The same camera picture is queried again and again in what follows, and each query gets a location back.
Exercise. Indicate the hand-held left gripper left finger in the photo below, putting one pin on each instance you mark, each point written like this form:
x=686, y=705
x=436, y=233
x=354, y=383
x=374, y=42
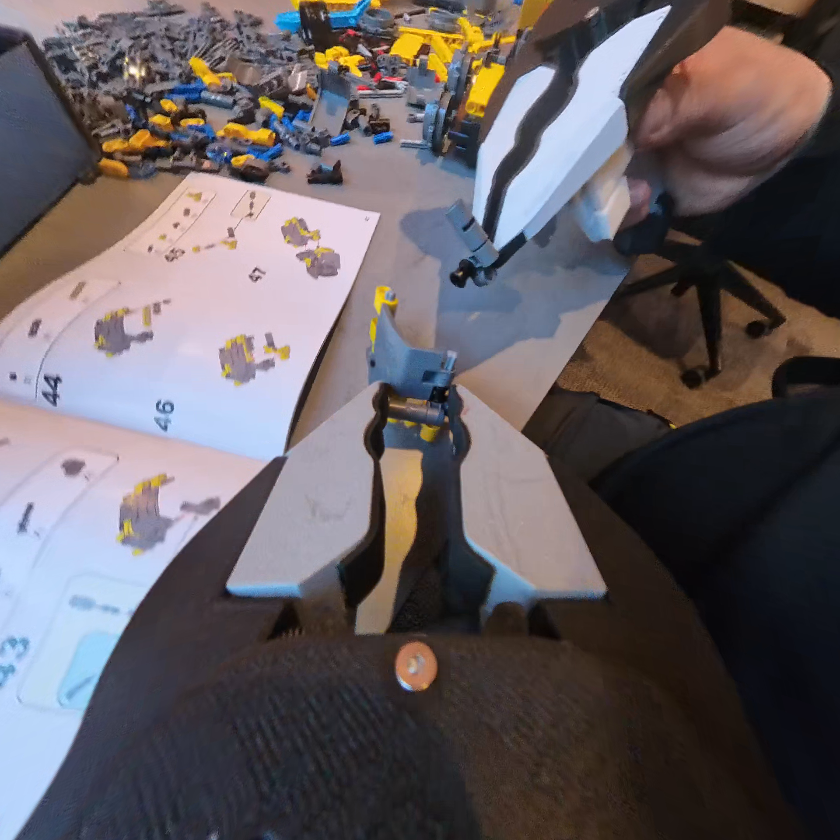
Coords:
x=308, y=518

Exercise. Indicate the person's right forearm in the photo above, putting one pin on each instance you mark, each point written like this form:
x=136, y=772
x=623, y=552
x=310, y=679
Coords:
x=787, y=229

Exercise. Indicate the dark grey cardboard box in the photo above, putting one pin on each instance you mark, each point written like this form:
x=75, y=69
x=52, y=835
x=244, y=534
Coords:
x=39, y=144

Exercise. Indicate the pile of loose building bricks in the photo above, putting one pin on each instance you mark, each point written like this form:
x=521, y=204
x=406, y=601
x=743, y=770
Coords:
x=131, y=65

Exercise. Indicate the grey curved panel piece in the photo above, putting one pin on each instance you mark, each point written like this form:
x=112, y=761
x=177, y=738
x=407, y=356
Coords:
x=331, y=98

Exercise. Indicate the black office chair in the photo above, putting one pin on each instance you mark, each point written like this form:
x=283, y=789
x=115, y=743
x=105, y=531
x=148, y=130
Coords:
x=705, y=295

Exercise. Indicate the person's right hand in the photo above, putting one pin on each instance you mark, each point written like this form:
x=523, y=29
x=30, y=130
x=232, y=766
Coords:
x=735, y=118

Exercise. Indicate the yellow blue beam assembly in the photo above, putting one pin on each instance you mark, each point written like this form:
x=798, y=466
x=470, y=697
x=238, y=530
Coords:
x=328, y=16

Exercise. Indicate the grey yellow brick subassembly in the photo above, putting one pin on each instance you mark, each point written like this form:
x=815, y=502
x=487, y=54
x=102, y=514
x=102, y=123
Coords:
x=394, y=348

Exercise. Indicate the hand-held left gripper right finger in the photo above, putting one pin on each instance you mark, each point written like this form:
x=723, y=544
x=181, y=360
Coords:
x=525, y=518

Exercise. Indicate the yellow black brick vehicle model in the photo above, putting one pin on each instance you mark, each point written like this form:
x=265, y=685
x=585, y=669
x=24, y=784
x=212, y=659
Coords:
x=485, y=85

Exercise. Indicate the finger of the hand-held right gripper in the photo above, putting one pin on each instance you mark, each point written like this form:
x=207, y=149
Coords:
x=577, y=144
x=512, y=124

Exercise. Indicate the white building instruction booklet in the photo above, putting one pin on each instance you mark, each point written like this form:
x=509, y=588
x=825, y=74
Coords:
x=197, y=295

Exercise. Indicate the black angled connector piece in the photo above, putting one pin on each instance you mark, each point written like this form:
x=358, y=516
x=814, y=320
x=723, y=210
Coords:
x=326, y=174

